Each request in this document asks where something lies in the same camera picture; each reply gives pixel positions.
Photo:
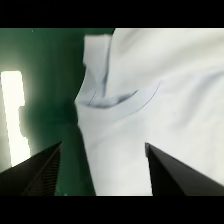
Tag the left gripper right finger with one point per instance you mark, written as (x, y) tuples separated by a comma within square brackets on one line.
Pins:
[(173, 176)]

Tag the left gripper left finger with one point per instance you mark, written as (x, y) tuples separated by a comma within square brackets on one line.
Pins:
[(33, 176)]

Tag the white T-shirt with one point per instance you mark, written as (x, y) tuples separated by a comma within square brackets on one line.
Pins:
[(160, 100)]

